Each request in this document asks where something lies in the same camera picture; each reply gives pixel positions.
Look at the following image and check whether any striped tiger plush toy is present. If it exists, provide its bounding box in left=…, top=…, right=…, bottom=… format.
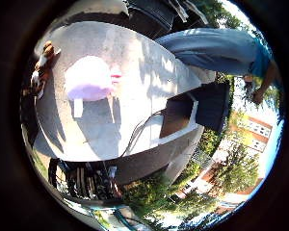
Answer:
left=30, top=40, right=62, bottom=100

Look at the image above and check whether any red and white building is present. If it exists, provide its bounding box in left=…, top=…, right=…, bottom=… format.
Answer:
left=182, top=111, right=275, bottom=215

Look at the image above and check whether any black cable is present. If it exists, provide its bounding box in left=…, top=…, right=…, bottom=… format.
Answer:
left=118, top=109, right=167, bottom=158

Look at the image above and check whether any black fabric container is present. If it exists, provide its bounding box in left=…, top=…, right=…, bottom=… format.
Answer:
left=186, top=80, right=231, bottom=134

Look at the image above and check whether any person in jeans, teal shirt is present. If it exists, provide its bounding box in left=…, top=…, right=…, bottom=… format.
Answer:
left=154, top=27, right=282, bottom=78

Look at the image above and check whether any pink axolotl plush toy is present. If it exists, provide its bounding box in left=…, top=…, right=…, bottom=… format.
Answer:
left=64, top=55, right=123, bottom=103

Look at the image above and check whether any black slatted metal chair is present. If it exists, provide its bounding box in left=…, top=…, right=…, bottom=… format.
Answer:
left=126, top=0, right=179, bottom=31

